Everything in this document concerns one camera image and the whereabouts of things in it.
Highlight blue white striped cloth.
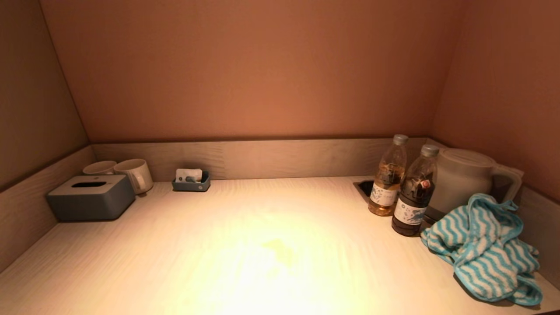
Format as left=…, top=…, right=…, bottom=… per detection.
left=420, top=193, right=543, bottom=307

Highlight white electric kettle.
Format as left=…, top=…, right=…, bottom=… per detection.
left=424, top=148, right=525, bottom=217

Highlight white sachet packets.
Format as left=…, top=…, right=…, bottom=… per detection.
left=175, top=168, right=203, bottom=183

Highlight small grey tray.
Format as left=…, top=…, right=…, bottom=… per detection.
left=171, top=170, right=211, bottom=193

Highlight grey tissue box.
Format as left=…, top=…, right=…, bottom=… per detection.
left=47, top=175, right=136, bottom=221

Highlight white ceramic mug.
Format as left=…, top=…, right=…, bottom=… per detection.
left=83, top=161, right=118, bottom=176
left=114, top=158, right=154, bottom=196

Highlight clear bottle dark drink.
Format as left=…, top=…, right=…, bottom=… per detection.
left=391, top=144, right=440, bottom=237

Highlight clear bottle amber drink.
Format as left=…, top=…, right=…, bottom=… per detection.
left=368, top=134, right=409, bottom=217

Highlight recessed tabletop socket box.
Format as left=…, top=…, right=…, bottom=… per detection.
left=353, top=180, right=375, bottom=203

